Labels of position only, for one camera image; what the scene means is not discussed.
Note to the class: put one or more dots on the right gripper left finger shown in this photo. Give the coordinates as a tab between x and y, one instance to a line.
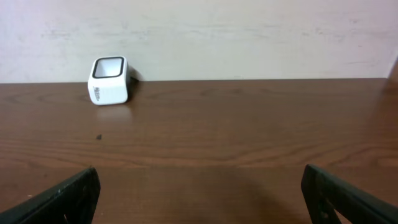
72	201

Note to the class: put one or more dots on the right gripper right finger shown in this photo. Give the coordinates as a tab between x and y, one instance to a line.
326	195

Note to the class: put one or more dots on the white barcode scanner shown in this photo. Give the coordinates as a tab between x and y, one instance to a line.
109	81

